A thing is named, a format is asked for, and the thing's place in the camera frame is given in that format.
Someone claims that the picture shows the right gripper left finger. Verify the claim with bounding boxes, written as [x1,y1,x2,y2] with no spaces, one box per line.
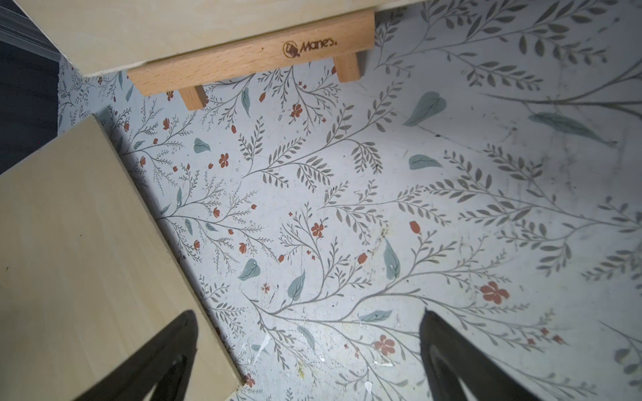
[77,310,198,400]

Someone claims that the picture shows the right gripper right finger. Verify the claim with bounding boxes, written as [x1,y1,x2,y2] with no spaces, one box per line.
[419,309,538,400]

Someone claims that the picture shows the plywood board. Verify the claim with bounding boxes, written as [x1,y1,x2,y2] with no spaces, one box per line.
[16,0,404,77]
[1,117,242,400]

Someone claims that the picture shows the wooden easel frame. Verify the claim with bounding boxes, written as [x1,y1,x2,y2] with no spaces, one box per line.
[128,9,376,111]

